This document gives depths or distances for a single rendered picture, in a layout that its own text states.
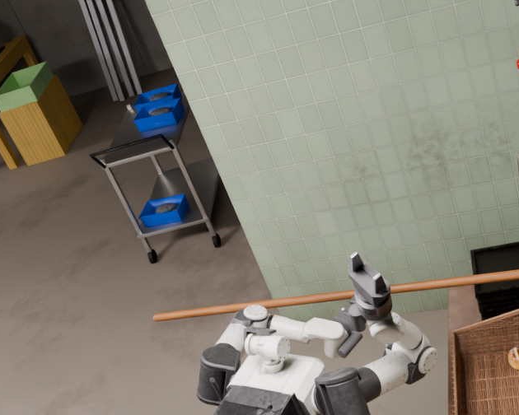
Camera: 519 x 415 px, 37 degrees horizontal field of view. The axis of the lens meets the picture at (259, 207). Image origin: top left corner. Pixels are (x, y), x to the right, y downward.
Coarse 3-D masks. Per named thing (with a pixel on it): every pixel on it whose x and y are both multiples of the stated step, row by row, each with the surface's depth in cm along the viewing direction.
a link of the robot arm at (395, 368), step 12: (432, 348) 219; (384, 360) 217; (396, 360) 217; (408, 360) 219; (420, 360) 218; (432, 360) 221; (384, 372) 212; (396, 372) 214; (408, 372) 217; (420, 372) 220; (384, 384) 211; (396, 384) 215; (408, 384) 219
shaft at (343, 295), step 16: (512, 272) 247; (400, 288) 260; (416, 288) 258; (432, 288) 257; (240, 304) 282; (256, 304) 279; (272, 304) 277; (288, 304) 274; (304, 304) 273; (160, 320) 294
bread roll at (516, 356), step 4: (512, 348) 298; (516, 348) 297; (512, 352) 296; (516, 352) 295; (508, 356) 298; (512, 356) 295; (516, 356) 294; (508, 360) 297; (512, 360) 294; (516, 360) 293; (512, 364) 294; (516, 364) 293; (516, 368) 293
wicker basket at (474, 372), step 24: (456, 336) 302; (480, 336) 301; (504, 336) 299; (456, 360) 295; (480, 360) 305; (504, 360) 301; (456, 384) 281; (480, 384) 295; (504, 384) 292; (456, 408) 272; (480, 408) 286; (504, 408) 282
